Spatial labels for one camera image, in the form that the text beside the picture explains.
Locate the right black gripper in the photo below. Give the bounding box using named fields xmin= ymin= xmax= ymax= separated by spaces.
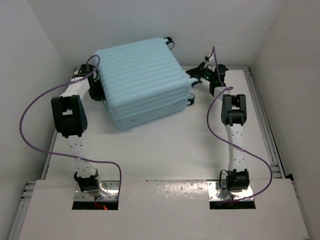
xmin=187 ymin=62 xmax=216 ymax=84

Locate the light blue suitcase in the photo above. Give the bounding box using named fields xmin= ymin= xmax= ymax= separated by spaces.
xmin=95 ymin=37 xmax=195 ymax=130

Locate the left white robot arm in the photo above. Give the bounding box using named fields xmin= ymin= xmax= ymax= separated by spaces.
xmin=51 ymin=63 xmax=106 ymax=196

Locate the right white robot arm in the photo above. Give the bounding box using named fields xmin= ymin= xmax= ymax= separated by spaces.
xmin=186 ymin=62 xmax=250 ymax=192

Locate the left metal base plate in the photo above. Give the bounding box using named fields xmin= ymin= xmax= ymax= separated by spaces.
xmin=73 ymin=180 xmax=119 ymax=202

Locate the metal base plate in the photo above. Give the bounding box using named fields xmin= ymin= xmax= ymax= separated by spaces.
xmin=73 ymin=180 xmax=119 ymax=202
xmin=207 ymin=180 xmax=254 ymax=203

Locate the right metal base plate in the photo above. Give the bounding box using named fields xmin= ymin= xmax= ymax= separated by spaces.
xmin=207 ymin=180 xmax=254 ymax=203

